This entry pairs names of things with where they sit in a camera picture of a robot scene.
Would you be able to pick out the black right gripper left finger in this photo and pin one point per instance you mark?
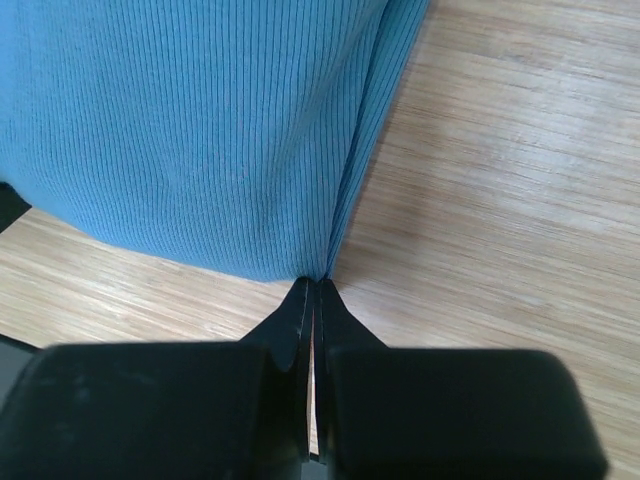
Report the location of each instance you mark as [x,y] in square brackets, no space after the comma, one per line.
[167,410]

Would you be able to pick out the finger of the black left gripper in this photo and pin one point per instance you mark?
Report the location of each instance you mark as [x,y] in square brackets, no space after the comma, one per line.
[12,206]

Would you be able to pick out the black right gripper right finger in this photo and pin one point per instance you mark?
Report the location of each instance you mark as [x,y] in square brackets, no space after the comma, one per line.
[439,413]

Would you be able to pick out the blue tank top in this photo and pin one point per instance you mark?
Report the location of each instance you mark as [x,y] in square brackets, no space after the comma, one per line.
[228,135]

